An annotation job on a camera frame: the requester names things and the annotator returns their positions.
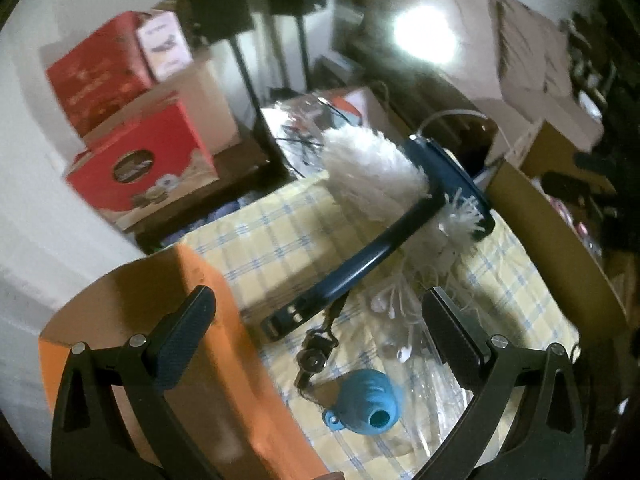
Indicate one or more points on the brown cardboard box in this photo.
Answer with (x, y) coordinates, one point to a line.
(575, 281)
(198, 90)

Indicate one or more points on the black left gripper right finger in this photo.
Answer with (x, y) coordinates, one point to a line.
(525, 417)

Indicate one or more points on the dark blue duster handle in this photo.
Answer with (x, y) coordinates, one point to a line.
(380, 244)

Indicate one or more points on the red gift box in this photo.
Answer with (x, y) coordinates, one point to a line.
(143, 165)
(102, 74)

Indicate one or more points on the blue silicone funnel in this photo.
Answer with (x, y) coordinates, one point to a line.
(368, 403)

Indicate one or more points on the white earphones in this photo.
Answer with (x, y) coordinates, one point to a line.
(433, 400)

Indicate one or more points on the orange cardboard box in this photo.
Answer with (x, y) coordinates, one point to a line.
(225, 400)

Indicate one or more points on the red gift box lower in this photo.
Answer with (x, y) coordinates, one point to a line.
(143, 165)

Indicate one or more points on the brown cardboard box right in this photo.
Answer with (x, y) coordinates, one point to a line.
(575, 281)

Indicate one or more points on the clear bag with cables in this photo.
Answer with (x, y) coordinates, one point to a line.
(296, 125)

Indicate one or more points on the brown cardboard box behind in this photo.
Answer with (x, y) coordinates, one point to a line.
(198, 90)

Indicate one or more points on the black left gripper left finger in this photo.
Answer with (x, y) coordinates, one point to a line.
(89, 438)

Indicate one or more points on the red gift box upper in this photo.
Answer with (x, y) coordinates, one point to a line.
(102, 74)

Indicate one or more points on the pink white small box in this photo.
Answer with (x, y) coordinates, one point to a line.
(164, 45)

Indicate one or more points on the white fluffy duster head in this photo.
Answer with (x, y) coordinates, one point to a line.
(417, 190)

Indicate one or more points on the dark wooden side table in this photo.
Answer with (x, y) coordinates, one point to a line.
(253, 168)

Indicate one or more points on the black speaker left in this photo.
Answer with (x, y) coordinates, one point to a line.
(221, 19)

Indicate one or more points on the yellow plaid bed sheet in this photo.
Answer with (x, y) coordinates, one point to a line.
(271, 250)

